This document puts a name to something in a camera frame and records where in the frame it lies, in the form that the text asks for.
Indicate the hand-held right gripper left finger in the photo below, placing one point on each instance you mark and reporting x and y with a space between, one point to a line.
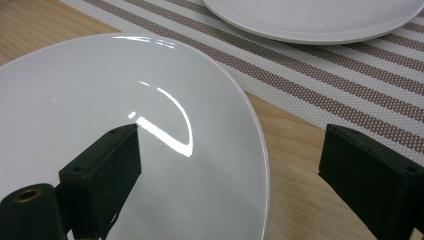
100 173

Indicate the striped placemat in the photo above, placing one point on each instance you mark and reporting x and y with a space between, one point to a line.
300 76

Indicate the white plate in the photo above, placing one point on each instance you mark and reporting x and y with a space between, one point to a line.
100 83
316 16

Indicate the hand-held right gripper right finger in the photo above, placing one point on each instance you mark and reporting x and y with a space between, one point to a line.
373 180

